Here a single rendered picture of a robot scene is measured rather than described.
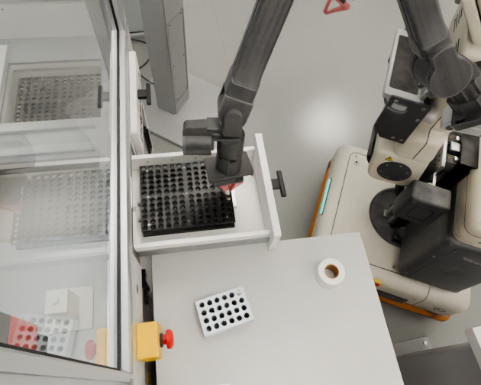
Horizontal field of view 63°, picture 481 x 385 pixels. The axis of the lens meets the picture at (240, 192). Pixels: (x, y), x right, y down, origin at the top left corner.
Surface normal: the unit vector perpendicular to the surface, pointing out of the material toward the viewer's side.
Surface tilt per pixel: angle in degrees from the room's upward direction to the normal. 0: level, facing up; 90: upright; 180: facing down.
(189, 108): 3
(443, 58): 65
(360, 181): 0
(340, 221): 0
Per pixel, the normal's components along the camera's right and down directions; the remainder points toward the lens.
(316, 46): 0.07, -0.44
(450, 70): 0.07, 0.62
